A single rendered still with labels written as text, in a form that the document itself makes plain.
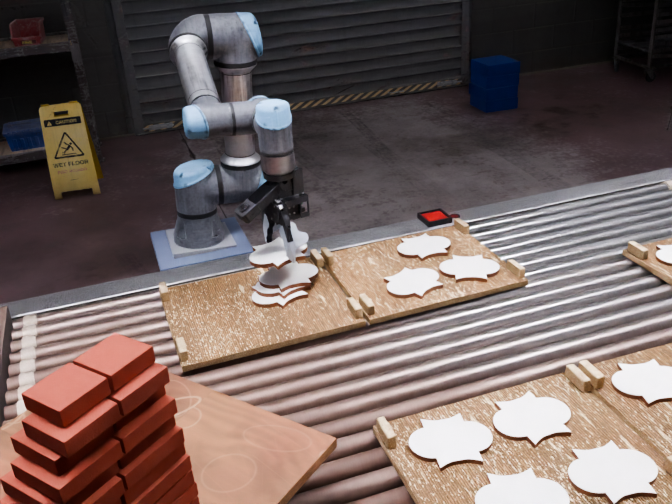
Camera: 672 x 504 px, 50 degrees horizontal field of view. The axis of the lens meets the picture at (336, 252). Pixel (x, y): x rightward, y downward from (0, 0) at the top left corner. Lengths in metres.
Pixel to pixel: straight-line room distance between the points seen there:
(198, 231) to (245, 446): 1.07
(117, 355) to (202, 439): 0.32
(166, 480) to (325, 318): 0.74
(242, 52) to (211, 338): 0.78
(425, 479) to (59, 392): 0.62
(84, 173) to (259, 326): 3.68
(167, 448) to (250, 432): 0.24
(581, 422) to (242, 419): 0.59
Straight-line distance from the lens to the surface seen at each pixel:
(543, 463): 1.29
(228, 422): 1.22
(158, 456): 0.98
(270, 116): 1.57
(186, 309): 1.75
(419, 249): 1.90
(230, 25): 1.99
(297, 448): 1.15
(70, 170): 5.21
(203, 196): 2.11
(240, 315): 1.69
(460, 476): 1.25
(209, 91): 1.72
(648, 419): 1.42
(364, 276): 1.80
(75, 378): 0.91
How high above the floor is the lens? 1.81
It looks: 27 degrees down
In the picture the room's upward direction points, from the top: 4 degrees counter-clockwise
